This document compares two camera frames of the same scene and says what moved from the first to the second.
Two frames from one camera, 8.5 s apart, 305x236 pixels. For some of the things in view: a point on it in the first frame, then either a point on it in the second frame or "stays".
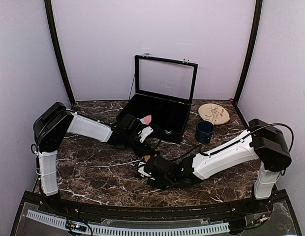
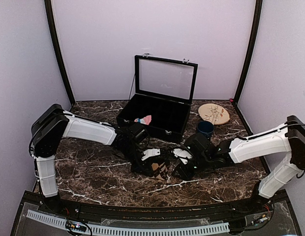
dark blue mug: [204, 131] stays
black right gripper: [155, 185] → [185, 174]
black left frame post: [63, 72] stays
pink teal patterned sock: [146, 120] stays
